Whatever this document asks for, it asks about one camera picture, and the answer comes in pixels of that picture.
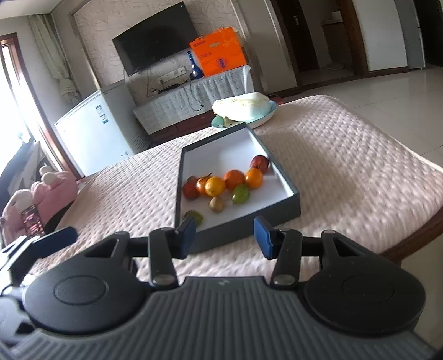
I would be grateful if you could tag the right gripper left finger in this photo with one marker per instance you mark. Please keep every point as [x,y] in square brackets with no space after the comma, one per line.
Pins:
[166,244]

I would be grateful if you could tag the green tomato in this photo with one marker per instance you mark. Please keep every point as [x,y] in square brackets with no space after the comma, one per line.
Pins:
[240,194]

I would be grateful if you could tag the black smartphone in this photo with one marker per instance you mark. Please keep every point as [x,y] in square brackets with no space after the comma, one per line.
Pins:
[32,222]

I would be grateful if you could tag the napa cabbage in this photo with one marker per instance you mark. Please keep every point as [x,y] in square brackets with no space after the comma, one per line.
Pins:
[245,108]

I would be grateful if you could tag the dark grey cardboard tray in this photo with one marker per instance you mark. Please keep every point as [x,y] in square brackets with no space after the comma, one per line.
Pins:
[278,199]

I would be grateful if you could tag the white chest freezer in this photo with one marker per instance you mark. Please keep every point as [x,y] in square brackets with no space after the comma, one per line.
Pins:
[102,130]

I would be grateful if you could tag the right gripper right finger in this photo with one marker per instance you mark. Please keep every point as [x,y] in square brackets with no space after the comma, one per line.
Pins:
[285,246]

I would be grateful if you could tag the pink plush toy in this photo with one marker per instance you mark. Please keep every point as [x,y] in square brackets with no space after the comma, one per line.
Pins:
[52,196]

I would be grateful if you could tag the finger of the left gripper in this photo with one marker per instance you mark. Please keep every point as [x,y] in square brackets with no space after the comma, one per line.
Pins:
[40,247]

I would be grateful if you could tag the small brown longan fruit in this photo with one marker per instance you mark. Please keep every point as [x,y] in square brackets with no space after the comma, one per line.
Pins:
[217,204]

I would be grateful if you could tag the yellow orange kumquat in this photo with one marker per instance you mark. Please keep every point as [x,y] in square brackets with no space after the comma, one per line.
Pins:
[215,186]

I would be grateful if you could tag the blue glass bottle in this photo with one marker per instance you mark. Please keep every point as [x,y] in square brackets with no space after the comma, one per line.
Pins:
[196,72]

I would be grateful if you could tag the black flat television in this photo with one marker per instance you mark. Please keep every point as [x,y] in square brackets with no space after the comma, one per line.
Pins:
[156,38]

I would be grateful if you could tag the pink quilted bedspread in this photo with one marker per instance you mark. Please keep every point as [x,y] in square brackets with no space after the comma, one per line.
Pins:
[352,178]

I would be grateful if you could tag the round orange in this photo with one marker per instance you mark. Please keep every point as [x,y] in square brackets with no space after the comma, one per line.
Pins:
[254,178]

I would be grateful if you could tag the cloth covered tv cabinet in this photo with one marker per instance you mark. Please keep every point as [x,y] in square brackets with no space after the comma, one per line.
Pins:
[188,108]

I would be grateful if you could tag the grey refrigerator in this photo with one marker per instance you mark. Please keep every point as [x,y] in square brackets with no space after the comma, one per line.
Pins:
[414,47]

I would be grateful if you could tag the beige tied curtain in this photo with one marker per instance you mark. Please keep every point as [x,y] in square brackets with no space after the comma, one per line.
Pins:
[54,57]

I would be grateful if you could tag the yellow green fruit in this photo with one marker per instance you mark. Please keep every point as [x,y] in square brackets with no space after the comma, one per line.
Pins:
[198,218]

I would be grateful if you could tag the small orange tangerine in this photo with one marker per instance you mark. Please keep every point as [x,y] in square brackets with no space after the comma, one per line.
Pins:
[201,184]

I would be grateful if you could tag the large red apple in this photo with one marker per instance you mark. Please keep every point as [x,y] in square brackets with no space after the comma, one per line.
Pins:
[261,163]

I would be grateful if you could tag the dark brown round fruit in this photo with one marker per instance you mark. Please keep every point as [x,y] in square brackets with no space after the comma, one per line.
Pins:
[192,179]

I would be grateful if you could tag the orange gift box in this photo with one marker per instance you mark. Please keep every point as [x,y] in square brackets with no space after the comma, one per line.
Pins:
[219,51]

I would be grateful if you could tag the small red hawthorn fruit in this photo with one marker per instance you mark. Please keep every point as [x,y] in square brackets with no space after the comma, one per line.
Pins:
[190,191]

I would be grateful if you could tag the orange mandarin in tray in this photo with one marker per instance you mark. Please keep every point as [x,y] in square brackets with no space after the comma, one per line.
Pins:
[233,178]

